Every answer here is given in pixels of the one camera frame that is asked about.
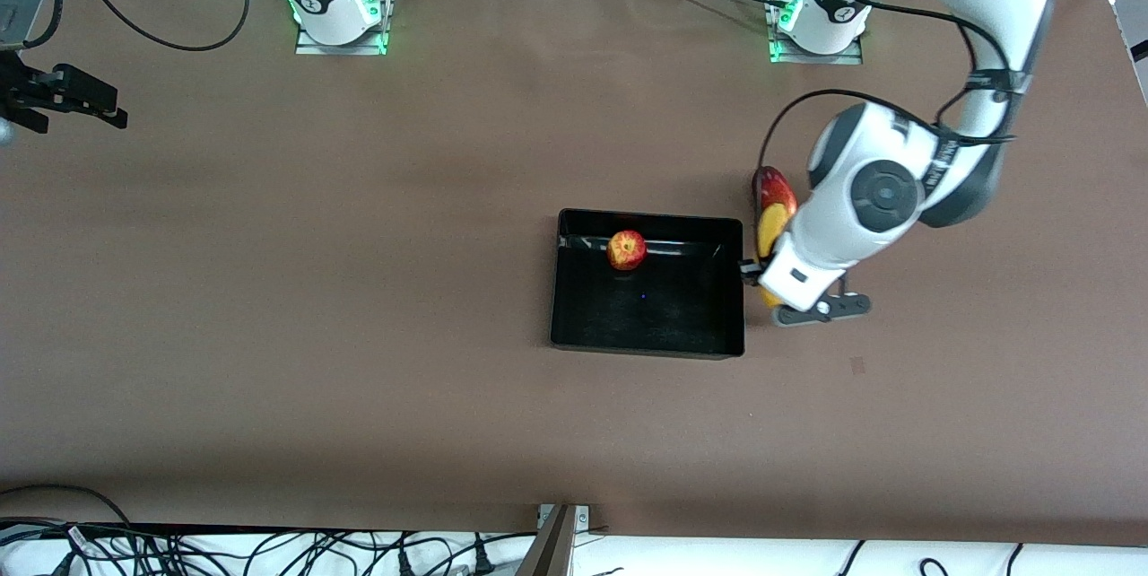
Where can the red yellow mango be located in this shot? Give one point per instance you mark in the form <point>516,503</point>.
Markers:
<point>771,186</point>

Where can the silver post mounting bracket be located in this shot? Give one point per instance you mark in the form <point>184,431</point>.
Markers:
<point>583,518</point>

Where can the black power plug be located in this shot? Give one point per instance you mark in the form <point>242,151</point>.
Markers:
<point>405,563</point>
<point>484,558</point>

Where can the red yellow apple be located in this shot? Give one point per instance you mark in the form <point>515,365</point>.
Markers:
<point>626,250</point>

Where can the black rectangular plastic box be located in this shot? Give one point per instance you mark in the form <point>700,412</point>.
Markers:
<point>664,316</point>

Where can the yellow banana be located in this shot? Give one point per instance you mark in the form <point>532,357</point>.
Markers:
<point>771,231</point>

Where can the grey metal post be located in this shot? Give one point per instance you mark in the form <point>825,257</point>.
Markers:
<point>547,549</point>

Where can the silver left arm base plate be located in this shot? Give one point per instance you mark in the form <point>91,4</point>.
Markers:
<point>852,56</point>

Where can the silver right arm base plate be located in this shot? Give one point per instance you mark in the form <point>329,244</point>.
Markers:
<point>309,45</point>

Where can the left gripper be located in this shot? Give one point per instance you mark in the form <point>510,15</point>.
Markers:
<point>750,269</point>

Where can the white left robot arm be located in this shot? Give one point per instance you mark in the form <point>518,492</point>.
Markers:
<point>883,195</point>

